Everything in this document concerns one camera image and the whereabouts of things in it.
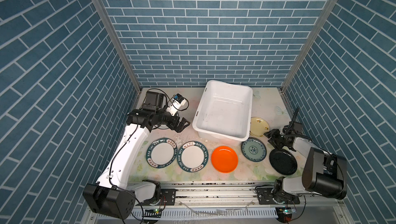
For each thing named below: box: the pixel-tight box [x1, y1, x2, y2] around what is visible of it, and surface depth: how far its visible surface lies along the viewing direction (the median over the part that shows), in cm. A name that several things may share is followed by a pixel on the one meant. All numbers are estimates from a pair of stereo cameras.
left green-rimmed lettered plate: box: [145, 137, 178, 169], surface depth 89 cm
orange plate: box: [211, 145, 239, 174], surface depth 86 cm
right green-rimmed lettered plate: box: [176, 140, 209, 173], surface depth 88 cm
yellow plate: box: [249, 116, 271, 137], surface depth 101 cm
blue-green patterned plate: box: [240, 136, 268, 163], surface depth 91 cm
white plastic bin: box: [192, 80, 254, 147], surface depth 106 cm
